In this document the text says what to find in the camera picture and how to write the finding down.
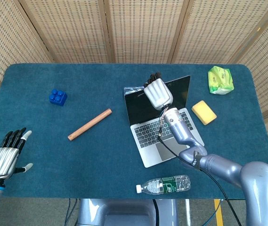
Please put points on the white table leg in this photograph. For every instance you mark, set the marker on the white table leg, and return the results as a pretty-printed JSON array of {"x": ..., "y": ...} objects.
[{"x": 188, "y": 212}]

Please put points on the green label water bottle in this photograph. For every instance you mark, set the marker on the green label water bottle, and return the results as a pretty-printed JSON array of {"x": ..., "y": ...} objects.
[{"x": 169, "y": 184}]

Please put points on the silver laptop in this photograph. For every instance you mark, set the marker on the silver laptop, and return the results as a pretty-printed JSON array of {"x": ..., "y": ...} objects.
[{"x": 148, "y": 134}]

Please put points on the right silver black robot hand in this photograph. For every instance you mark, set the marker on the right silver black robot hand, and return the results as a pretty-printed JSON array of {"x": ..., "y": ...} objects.
[{"x": 158, "y": 94}]

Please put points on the yellow sponge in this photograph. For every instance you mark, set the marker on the yellow sponge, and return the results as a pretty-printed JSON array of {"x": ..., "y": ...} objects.
[{"x": 204, "y": 113}]

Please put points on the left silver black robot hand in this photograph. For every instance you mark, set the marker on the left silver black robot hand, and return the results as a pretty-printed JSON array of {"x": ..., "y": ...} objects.
[{"x": 3, "y": 162}]

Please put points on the blue label water bottle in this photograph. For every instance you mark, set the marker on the blue label water bottle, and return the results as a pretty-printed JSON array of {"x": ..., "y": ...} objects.
[{"x": 131, "y": 89}]

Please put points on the wooden rod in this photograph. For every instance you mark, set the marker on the wooden rod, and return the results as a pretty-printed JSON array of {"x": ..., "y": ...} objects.
[{"x": 90, "y": 124}]

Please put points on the green tissue pack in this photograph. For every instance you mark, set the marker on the green tissue pack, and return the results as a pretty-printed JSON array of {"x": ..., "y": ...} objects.
[{"x": 219, "y": 81}]

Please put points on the bamboo folding screen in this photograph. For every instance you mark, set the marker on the bamboo folding screen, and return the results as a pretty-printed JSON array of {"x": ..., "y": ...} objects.
[{"x": 143, "y": 28}]

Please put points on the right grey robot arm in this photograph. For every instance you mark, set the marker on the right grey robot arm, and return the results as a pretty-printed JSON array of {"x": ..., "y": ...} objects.
[{"x": 261, "y": 179}]

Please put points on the grey robot torso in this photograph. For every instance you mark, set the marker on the grey robot torso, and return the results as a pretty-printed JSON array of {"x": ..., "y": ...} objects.
[{"x": 124, "y": 212}]

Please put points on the blue toy building block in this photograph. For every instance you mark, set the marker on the blue toy building block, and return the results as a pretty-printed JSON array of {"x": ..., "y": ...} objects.
[{"x": 58, "y": 97}]

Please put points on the blue table mat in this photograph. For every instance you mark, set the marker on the blue table mat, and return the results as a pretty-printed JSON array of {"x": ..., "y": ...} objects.
[{"x": 53, "y": 164}]

